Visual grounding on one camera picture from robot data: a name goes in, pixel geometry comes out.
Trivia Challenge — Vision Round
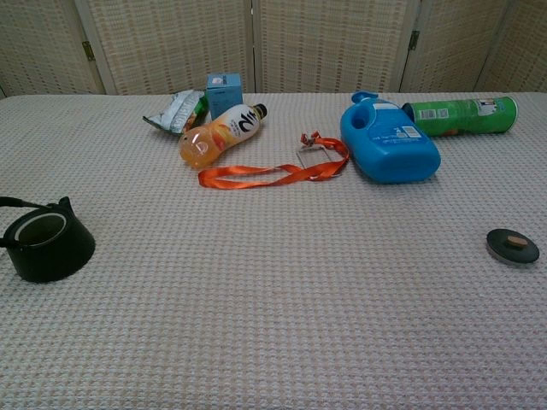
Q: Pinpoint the black cast iron teapot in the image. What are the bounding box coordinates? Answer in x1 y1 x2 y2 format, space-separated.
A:
0 195 97 284

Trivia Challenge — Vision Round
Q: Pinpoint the black teapot lid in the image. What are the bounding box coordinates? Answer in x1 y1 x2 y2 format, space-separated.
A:
485 227 541 267

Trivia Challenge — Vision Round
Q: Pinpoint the clear plastic badge holder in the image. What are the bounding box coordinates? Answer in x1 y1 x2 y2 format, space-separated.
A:
295 143 343 180

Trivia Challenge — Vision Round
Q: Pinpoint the orange juice plastic bottle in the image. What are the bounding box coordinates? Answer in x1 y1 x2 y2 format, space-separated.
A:
178 102 269 170

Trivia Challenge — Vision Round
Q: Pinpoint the beige waffle tablecloth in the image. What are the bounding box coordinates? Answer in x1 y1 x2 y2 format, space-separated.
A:
0 91 547 410

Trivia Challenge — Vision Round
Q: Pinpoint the light blue carton box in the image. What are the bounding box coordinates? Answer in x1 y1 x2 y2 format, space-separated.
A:
205 73 244 121

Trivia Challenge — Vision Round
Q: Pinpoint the blue detergent jug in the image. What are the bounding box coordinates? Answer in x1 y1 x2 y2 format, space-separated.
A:
339 90 442 185

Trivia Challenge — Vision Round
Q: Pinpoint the silver green snack bag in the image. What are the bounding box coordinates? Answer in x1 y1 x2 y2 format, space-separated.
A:
142 89 210 137

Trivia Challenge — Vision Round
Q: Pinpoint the woven folding screen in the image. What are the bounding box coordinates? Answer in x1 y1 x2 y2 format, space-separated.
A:
0 0 547 97

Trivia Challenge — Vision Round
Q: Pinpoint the green chips can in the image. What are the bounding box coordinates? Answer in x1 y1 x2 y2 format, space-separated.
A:
400 95 521 138

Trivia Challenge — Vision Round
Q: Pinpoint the orange lanyard ribbon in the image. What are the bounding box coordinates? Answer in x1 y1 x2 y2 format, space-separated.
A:
197 132 350 191

